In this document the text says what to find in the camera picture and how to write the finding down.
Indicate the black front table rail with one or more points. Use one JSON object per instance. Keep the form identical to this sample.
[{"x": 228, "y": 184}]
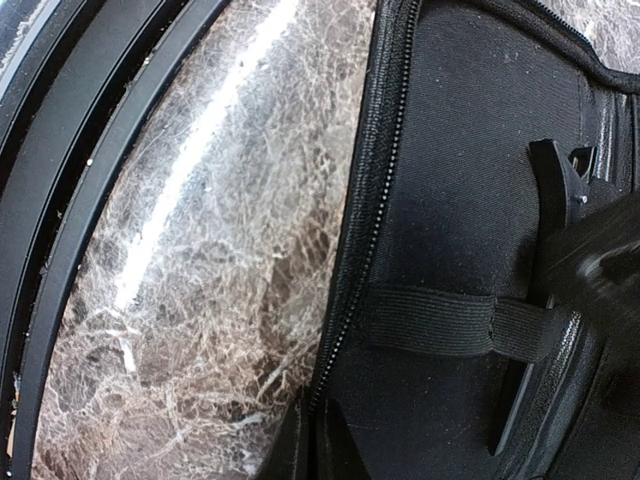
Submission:
[{"x": 56, "y": 106}]

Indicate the black hair clip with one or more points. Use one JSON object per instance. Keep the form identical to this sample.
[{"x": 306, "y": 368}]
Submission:
[{"x": 562, "y": 184}]

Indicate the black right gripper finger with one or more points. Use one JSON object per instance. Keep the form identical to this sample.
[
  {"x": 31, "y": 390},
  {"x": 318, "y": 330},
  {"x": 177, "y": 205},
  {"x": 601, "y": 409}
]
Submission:
[{"x": 593, "y": 265}]

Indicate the black zippered tool case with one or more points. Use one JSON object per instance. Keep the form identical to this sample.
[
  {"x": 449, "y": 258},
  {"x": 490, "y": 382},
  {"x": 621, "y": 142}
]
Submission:
[{"x": 428, "y": 301}]

